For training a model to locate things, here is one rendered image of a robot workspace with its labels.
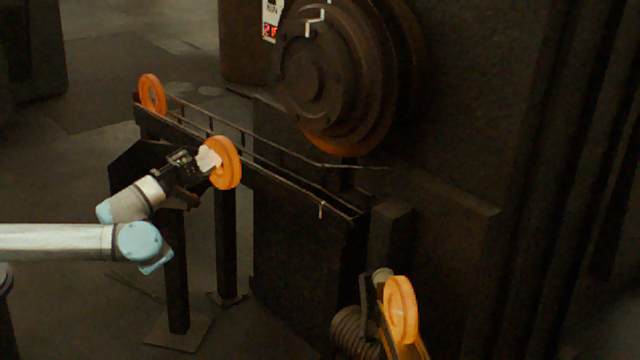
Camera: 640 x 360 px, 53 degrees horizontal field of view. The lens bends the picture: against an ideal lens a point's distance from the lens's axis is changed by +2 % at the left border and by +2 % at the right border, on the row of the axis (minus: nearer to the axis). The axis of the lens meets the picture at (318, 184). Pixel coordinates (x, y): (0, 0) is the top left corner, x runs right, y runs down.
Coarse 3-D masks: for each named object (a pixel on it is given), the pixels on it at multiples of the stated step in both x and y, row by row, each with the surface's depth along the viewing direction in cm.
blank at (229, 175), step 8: (216, 136) 178; (224, 136) 178; (208, 144) 180; (216, 144) 177; (224, 144) 175; (232, 144) 176; (216, 152) 178; (224, 152) 175; (232, 152) 175; (224, 160) 176; (232, 160) 174; (224, 168) 177; (232, 168) 174; (240, 168) 176; (216, 176) 182; (224, 176) 178; (232, 176) 175; (240, 176) 177; (216, 184) 183; (224, 184) 179; (232, 184) 178
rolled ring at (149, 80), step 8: (144, 80) 257; (152, 80) 253; (144, 88) 262; (152, 88) 253; (160, 88) 252; (144, 96) 264; (160, 96) 252; (144, 104) 264; (152, 104) 265; (160, 104) 253; (160, 112) 255
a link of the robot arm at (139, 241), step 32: (0, 224) 146; (32, 224) 147; (64, 224) 148; (96, 224) 150; (128, 224) 146; (0, 256) 143; (32, 256) 144; (64, 256) 145; (96, 256) 147; (128, 256) 145
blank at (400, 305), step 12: (396, 276) 147; (384, 288) 153; (396, 288) 144; (408, 288) 142; (384, 300) 153; (396, 300) 144; (408, 300) 141; (396, 312) 150; (408, 312) 140; (396, 324) 145; (408, 324) 140; (396, 336) 146; (408, 336) 142
